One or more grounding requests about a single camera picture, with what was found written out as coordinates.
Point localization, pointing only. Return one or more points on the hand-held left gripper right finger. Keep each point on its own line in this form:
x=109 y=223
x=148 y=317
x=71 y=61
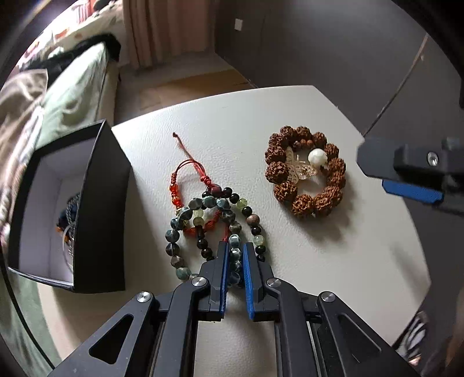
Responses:
x=248 y=279

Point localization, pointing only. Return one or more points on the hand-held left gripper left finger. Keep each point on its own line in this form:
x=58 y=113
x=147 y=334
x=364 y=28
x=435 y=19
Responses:
x=224 y=275

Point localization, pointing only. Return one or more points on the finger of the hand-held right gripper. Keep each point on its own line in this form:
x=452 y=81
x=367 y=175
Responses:
x=377 y=159
x=413 y=190

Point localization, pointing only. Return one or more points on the black cardboard box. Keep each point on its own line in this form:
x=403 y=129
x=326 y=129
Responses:
x=105 y=217

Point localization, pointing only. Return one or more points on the dark brown wardrobe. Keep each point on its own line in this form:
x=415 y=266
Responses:
x=326 y=43

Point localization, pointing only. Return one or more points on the black white striped cloth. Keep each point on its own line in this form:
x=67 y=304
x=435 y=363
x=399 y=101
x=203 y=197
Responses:
x=417 y=337

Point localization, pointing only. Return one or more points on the flat cardboard sheet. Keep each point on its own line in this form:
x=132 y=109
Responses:
x=188 y=87

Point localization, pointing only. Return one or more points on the bed with green sheet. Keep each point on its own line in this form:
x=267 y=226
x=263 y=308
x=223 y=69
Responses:
x=72 y=101

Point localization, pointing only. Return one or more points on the pink curtain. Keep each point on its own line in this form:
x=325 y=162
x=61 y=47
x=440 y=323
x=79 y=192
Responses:
x=163 y=29

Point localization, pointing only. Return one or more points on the beige blanket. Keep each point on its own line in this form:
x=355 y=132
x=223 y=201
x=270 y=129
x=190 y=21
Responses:
x=18 y=108

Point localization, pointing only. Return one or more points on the leaf print window cushion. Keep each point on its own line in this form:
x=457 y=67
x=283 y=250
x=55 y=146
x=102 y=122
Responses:
x=90 y=18

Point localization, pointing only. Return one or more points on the white wall socket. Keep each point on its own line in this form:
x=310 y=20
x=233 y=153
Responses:
x=239 y=24

